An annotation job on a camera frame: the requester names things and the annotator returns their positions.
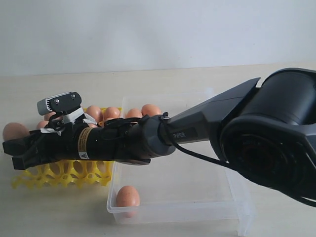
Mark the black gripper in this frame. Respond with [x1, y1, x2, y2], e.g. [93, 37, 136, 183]
[2, 119, 150, 170]

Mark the brown egg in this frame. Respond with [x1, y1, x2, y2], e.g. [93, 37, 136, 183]
[86, 105, 103, 123]
[88, 123, 97, 128]
[44, 112, 56, 121]
[126, 108, 143, 118]
[36, 120, 48, 129]
[141, 104, 162, 117]
[103, 107, 120, 121]
[116, 185, 140, 207]
[2, 122, 30, 141]

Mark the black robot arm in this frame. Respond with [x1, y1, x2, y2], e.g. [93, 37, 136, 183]
[3, 68, 316, 206]

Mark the yellow plastic egg tray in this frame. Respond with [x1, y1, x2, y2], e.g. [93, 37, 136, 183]
[11, 108, 112, 189]

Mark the clear plastic container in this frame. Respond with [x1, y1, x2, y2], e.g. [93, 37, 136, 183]
[106, 92, 256, 235]

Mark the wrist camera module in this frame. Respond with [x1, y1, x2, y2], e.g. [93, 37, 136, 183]
[37, 91, 97, 135]

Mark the black cable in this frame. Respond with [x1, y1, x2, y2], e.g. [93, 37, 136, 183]
[49, 112, 233, 168]

